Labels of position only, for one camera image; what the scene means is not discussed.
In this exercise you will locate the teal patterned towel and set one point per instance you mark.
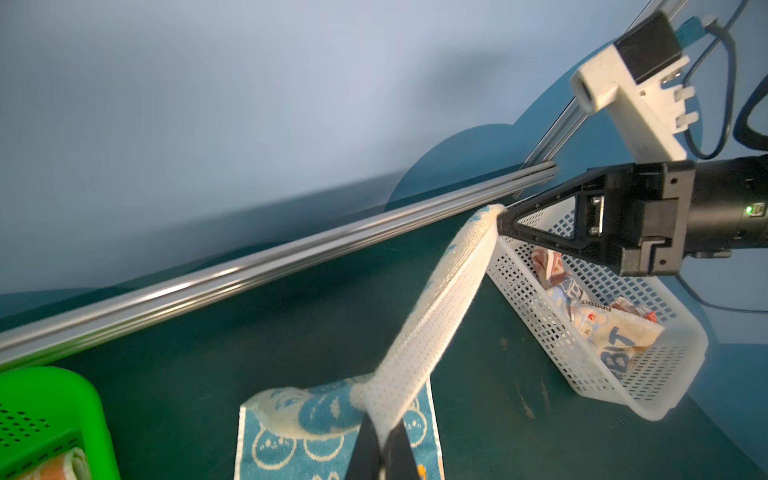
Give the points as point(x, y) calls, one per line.
point(293, 433)

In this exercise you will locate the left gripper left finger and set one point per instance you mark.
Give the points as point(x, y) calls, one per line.
point(365, 462)

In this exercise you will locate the beige lettered towel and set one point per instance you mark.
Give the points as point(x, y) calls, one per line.
point(617, 332)

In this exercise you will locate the orange jellyfish pattern towel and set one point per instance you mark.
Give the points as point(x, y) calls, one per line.
point(71, 465)

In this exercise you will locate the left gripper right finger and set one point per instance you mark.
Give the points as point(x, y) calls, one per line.
point(397, 459)

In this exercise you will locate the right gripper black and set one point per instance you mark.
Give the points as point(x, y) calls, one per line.
point(643, 220)

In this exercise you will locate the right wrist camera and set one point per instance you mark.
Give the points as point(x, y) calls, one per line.
point(629, 80)

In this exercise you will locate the white plastic basket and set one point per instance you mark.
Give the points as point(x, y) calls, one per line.
point(658, 378)

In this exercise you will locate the green plastic basket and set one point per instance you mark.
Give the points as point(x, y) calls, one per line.
point(46, 411)

